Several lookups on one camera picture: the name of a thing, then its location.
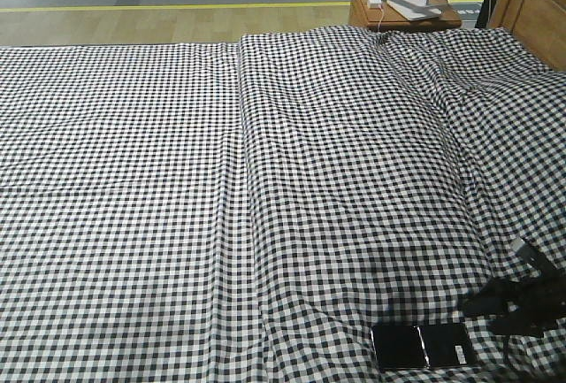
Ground wooden nightstand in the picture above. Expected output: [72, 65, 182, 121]
[348, 0, 462, 33]

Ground wooden headboard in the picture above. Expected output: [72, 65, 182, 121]
[488, 0, 566, 71]

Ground black white checkered bedsheet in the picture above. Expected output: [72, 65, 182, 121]
[1, 27, 565, 382]

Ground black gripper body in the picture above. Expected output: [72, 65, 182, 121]
[461, 241, 565, 338]

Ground white charger adapter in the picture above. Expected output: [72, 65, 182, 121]
[366, 0, 383, 10]

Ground black smartphone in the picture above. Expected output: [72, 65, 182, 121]
[371, 323, 478, 371]

